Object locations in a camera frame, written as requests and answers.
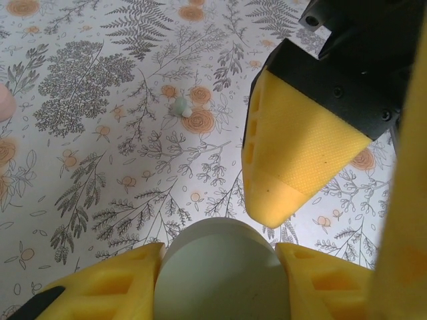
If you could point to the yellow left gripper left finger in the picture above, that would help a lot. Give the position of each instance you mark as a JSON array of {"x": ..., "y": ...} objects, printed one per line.
[{"x": 83, "y": 306}]

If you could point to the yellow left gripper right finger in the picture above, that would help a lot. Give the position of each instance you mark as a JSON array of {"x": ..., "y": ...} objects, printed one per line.
[{"x": 337, "y": 306}]

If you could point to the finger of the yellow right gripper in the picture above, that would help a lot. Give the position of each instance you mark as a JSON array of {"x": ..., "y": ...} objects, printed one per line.
[
  {"x": 300, "y": 150},
  {"x": 410, "y": 233}
]

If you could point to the mint green earbud charging case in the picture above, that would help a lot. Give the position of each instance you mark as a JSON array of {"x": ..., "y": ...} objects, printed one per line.
[{"x": 220, "y": 273}]

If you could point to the pink earbud charging case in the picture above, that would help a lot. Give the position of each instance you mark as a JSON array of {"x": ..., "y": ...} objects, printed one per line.
[{"x": 6, "y": 103}]

